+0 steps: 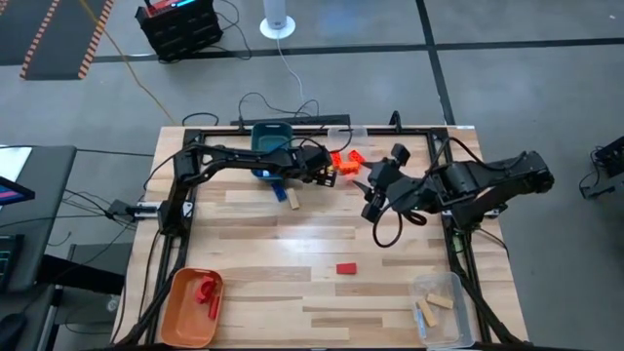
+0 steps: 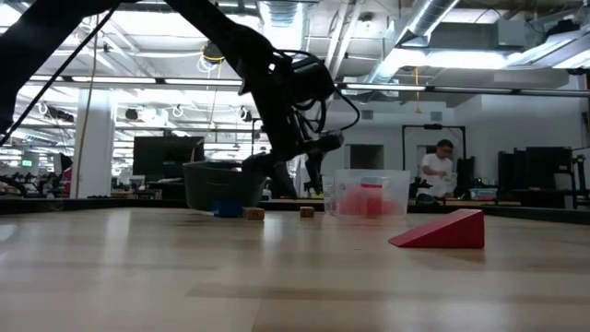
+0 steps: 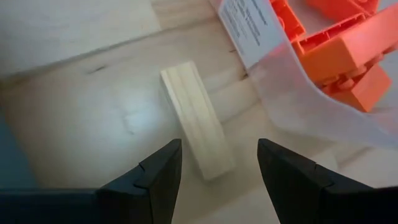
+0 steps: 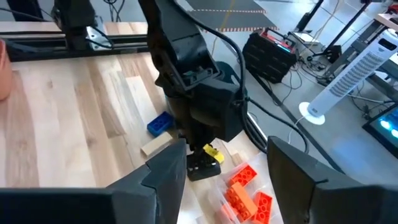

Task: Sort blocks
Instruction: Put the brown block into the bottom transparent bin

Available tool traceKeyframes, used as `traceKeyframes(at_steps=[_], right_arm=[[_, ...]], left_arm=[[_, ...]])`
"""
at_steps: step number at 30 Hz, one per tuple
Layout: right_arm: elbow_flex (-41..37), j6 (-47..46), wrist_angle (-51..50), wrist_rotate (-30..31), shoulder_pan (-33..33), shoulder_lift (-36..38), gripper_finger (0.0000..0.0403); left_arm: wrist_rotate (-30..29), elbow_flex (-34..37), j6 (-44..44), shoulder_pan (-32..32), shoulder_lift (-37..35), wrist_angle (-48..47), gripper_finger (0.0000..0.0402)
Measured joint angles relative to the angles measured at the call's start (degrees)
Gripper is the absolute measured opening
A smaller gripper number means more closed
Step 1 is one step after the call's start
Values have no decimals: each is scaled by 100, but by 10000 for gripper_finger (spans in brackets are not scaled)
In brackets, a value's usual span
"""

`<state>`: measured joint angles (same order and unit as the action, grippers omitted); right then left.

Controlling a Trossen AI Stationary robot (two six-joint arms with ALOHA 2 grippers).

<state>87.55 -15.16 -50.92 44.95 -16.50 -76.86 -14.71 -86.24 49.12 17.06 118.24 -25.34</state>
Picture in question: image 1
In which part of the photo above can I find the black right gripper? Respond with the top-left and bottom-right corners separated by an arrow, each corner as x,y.
353,160 -> 420,223

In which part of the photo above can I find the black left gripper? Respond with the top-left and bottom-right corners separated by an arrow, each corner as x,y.
291,144 -> 339,190

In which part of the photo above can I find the red arch block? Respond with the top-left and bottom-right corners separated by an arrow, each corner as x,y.
197,275 -> 218,296

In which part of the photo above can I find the teal plastic bin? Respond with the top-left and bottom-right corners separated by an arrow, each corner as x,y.
250,121 -> 294,181

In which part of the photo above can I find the white round stand base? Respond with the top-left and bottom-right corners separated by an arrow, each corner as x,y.
258,0 -> 297,41

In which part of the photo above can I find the black controller box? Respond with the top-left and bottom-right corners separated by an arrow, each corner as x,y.
105,198 -> 162,222

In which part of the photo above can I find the orange plastic bin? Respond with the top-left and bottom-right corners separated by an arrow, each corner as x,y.
159,266 -> 225,349

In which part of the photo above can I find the black equipment crate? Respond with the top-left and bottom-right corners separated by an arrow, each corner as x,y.
135,0 -> 225,63

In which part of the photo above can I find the black floor equipment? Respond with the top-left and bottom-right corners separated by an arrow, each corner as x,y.
578,135 -> 624,200

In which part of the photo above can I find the grey desk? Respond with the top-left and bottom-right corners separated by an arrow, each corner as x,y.
0,144 -> 78,293

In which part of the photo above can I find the dark mat with striped edges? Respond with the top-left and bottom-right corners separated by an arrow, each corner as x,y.
19,0 -> 116,82
0,0 -> 59,67

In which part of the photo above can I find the tilted display screen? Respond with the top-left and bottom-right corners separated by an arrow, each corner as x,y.
0,175 -> 36,207

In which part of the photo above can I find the black keyboard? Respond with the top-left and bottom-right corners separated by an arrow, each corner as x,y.
0,233 -> 25,293

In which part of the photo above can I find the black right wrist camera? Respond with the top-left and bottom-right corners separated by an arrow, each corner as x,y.
391,142 -> 412,168

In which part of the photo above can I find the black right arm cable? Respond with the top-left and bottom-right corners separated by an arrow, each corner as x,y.
371,207 -> 421,249

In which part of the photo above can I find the black table frame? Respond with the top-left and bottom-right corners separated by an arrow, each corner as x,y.
114,124 -> 530,351

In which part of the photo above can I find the white floor cable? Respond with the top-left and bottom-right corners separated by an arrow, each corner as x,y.
275,37 -> 306,106

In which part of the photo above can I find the black floor cable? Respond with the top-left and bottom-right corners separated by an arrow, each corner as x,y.
237,91 -> 321,121
180,111 -> 220,128

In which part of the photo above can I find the yellow power cable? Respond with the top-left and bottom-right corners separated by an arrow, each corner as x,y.
77,0 -> 177,127

